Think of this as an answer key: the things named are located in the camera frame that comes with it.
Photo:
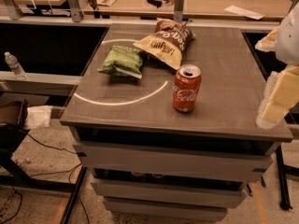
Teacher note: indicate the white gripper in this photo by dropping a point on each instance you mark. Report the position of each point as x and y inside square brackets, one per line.
[289, 40]

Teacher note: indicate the red coke can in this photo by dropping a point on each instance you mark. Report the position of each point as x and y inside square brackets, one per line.
[186, 86]

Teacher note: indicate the white paper sheet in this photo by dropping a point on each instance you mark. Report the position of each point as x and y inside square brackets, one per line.
[244, 12]

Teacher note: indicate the yellow brown chip bag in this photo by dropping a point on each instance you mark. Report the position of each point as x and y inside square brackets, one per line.
[168, 43]

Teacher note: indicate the grey drawer cabinet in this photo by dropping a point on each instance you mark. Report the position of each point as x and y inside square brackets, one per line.
[149, 159]

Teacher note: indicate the black glasses case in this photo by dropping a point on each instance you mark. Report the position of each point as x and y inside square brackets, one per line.
[159, 3]

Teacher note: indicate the green chip bag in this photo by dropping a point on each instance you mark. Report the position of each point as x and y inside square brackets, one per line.
[123, 61]

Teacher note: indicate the white crumpled cloth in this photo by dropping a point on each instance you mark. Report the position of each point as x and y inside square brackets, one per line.
[38, 117]

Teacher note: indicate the clear water bottle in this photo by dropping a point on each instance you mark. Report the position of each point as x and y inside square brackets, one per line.
[15, 66]

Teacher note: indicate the black bin on stand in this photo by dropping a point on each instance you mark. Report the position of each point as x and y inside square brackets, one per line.
[12, 121]

